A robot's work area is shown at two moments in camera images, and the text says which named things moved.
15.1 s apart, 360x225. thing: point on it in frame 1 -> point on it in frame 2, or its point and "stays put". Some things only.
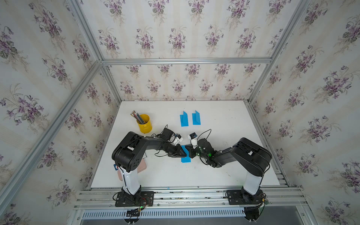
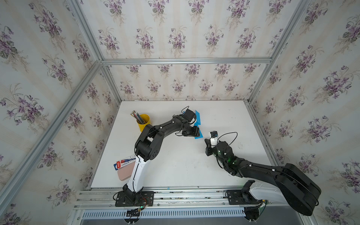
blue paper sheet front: x=187 y=159 -> x=200 y=134
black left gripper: x=176 y=152 -> x=195 y=133
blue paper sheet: x=196 y=117 stays put
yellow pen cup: x=146 y=128 stays put
